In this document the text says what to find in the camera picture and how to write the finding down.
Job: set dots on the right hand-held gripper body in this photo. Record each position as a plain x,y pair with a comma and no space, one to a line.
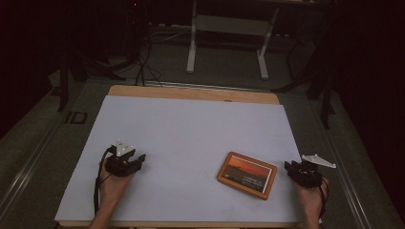
307,175

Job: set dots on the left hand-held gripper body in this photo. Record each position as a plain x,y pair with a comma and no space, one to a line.
119,167

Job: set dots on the person's right hand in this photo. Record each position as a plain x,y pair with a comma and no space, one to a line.
310,195

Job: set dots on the person's left hand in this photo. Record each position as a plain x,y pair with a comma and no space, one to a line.
115,187

